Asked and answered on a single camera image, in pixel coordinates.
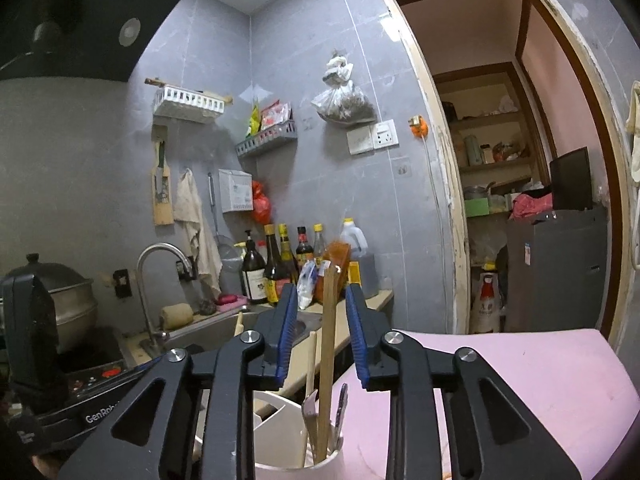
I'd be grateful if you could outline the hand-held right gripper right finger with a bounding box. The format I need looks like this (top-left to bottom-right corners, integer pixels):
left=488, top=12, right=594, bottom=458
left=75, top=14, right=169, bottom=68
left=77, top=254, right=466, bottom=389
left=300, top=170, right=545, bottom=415
left=345, top=284, right=583, bottom=480

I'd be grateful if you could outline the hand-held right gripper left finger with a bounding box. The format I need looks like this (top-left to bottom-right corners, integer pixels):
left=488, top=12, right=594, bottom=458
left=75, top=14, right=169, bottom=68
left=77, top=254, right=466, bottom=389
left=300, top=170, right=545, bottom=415
left=57, top=282, right=299, bottom=480

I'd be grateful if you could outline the small steel spoon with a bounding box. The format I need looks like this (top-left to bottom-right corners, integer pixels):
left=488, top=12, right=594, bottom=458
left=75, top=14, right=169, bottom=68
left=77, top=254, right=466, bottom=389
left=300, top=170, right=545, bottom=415
left=336, top=383, right=350, bottom=453

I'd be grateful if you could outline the large steel spoon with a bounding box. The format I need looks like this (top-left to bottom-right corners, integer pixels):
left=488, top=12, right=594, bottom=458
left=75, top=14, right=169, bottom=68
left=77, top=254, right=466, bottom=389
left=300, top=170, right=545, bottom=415
left=301, top=389, right=321, bottom=461

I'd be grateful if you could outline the white plastic utensil holder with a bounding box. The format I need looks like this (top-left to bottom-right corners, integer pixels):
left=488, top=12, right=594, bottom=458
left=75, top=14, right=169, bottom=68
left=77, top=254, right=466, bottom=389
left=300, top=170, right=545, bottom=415
left=250, top=389, right=347, bottom=480

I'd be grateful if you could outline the beige kitchen counter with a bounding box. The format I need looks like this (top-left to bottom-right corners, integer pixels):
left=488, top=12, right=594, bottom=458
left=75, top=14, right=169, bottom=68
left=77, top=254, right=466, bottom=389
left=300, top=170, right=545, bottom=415
left=294, top=287, right=396, bottom=362

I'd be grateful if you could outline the steel pot with lid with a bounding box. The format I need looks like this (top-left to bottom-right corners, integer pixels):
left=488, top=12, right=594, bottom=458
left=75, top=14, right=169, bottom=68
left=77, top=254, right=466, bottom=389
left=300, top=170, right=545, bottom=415
left=0, top=253, right=96, bottom=354

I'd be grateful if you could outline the white and blue bag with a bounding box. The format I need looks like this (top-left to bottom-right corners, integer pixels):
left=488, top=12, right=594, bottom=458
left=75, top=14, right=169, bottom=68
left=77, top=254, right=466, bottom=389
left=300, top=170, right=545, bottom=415
left=297, top=260, right=319, bottom=311

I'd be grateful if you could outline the large dark soy sauce bottle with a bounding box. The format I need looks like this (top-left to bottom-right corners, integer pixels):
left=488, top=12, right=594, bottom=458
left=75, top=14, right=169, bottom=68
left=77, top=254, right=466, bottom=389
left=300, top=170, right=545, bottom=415
left=263, top=223, right=292, bottom=307

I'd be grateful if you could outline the dark grey container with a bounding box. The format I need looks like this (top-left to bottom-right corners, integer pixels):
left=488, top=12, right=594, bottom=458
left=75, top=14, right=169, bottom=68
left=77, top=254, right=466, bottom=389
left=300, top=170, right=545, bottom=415
left=357, top=253, right=381, bottom=297

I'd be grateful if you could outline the black induction cooker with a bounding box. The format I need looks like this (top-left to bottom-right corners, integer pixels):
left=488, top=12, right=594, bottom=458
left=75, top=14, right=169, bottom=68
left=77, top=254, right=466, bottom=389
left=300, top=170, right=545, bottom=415
left=55, top=327, right=135, bottom=407

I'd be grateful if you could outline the steel sink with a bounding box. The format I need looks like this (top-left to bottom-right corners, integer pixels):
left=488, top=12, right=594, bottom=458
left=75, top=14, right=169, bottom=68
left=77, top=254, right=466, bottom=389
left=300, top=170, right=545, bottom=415
left=164, top=305, right=324, bottom=362

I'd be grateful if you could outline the orange seasoning bag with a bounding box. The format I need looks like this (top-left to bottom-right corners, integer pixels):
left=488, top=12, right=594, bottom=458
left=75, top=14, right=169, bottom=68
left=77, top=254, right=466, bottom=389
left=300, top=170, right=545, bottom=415
left=315, top=241, right=351, bottom=304

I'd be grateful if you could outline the dark bottle yellow cap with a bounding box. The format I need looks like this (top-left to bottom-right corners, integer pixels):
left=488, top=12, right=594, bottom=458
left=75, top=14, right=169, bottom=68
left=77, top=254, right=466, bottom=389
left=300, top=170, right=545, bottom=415
left=277, top=223, right=300, bottom=287

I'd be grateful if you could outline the dark bottle red cap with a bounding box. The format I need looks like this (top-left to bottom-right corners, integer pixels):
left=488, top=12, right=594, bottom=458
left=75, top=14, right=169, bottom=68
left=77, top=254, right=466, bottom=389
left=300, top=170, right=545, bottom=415
left=294, top=226, right=315, bottom=267

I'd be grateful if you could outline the clear bottle yellow cap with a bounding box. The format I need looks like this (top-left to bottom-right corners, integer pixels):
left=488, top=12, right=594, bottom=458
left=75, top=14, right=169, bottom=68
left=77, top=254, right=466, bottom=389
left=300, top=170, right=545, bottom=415
left=313, top=223, right=327, bottom=267

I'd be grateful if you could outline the metal mesh strainer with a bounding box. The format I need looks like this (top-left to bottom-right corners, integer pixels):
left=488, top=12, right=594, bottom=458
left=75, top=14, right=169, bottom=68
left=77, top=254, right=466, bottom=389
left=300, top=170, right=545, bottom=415
left=207, top=172, right=242, bottom=274

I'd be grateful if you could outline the clear oil jug yellow cap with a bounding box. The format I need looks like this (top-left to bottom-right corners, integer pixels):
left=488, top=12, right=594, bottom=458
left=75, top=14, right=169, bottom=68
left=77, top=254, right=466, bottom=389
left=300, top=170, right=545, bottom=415
left=339, top=217, right=369, bottom=286

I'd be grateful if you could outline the beige loofah sponge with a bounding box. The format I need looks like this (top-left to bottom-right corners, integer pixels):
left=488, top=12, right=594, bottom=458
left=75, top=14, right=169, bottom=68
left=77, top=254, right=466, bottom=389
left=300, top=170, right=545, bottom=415
left=159, top=303, right=194, bottom=331

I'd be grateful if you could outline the printed rice bag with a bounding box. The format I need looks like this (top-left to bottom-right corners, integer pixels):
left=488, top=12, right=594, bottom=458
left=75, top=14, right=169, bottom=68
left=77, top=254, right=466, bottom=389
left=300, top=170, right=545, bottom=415
left=472, top=269, right=503, bottom=334

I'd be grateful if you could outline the red plastic bag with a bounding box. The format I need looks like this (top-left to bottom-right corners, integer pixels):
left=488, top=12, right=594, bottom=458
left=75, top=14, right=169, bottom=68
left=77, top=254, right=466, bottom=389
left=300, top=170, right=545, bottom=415
left=251, top=180, right=273, bottom=226

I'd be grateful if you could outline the steel faucet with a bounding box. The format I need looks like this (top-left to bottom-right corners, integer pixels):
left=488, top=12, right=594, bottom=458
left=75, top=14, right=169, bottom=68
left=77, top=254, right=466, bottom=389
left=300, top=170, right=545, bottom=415
left=135, top=242, right=197, bottom=357

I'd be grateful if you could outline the beige hanging towel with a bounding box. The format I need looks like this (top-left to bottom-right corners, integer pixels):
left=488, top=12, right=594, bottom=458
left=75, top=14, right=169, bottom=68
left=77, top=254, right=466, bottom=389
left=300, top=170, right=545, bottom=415
left=173, top=168, right=224, bottom=302

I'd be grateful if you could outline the wooden cutting board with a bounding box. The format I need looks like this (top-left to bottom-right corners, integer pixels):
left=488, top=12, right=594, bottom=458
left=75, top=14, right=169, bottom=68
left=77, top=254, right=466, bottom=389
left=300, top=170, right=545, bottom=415
left=151, top=162, right=176, bottom=226

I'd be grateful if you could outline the grey shelf pot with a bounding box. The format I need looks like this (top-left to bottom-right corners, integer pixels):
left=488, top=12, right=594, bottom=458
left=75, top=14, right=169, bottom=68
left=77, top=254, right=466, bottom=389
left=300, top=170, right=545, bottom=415
left=463, top=182, right=496, bottom=201

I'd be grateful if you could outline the dark grey cabinet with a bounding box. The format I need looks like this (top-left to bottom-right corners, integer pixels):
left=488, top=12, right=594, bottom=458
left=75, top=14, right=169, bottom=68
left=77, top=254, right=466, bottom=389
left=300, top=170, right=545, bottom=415
left=507, top=207, right=609, bottom=334

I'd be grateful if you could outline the kitchen knife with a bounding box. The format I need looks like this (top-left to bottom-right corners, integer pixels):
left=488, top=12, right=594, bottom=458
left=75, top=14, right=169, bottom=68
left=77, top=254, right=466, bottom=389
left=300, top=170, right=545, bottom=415
left=155, top=140, right=169, bottom=205

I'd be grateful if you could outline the red cloth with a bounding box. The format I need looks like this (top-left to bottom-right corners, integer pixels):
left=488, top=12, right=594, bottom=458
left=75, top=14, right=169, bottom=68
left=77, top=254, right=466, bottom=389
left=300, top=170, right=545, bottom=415
left=509, top=192, right=554, bottom=220

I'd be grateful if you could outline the red snack packet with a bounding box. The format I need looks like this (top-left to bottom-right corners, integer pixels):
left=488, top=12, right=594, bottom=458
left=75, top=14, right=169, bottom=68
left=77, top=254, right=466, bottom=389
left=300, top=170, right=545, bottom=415
left=259, top=102, right=293, bottom=131

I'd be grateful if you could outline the large hanging plastic bag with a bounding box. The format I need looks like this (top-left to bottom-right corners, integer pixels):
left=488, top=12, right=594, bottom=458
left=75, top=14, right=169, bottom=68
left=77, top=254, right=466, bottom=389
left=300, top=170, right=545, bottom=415
left=310, top=80, right=377, bottom=124

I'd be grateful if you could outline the wooden storage shelf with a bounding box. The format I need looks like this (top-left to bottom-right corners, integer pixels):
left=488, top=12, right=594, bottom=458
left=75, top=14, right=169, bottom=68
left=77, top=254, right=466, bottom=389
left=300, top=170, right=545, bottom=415
left=432, top=62, right=552, bottom=217

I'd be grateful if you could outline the black box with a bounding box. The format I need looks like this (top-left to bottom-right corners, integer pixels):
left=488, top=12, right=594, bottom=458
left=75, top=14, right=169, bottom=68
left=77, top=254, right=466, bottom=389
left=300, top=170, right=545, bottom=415
left=548, top=146, right=594, bottom=211

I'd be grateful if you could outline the small hanging plastic bag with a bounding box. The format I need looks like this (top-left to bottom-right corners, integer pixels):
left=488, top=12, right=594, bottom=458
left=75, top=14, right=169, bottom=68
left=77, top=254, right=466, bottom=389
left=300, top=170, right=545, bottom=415
left=324, top=54, right=355, bottom=84

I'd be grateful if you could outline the black range hood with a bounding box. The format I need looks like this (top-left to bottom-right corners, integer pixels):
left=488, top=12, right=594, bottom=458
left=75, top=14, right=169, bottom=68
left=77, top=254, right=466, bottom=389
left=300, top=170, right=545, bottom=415
left=0, top=0, right=194, bottom=84

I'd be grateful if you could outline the white wall box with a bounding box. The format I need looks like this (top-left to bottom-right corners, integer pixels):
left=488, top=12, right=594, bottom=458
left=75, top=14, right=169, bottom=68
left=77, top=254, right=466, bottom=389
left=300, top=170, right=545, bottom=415
left=218, top=168, right=254, bottom=214

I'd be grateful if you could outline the thin white cable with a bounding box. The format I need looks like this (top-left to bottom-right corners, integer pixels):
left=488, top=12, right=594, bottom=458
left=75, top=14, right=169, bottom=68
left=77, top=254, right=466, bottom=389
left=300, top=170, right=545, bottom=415
left=422, top=135, right=444, bottom=242

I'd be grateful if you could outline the wooden door frame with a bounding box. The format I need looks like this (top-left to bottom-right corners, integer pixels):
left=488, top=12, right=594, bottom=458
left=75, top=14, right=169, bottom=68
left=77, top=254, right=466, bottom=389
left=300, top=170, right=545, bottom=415
left=377, top=0, right=639, bottom=352

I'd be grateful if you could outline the grey wall basket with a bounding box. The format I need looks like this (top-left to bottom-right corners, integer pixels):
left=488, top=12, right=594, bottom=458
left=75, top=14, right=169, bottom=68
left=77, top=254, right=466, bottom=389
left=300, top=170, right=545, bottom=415
left=234, top=120, right=300, bottom=159

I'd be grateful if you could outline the white wall outlet panel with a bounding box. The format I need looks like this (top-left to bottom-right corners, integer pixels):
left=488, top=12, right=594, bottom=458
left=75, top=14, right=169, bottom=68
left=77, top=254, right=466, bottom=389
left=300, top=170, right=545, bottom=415
left=347, top=118, right=400, bottom=155

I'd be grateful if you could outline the white wall basket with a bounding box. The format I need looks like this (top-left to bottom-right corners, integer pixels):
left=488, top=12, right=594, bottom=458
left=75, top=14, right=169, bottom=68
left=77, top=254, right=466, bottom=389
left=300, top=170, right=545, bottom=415
left=152, top=84, right=226, bottom=125

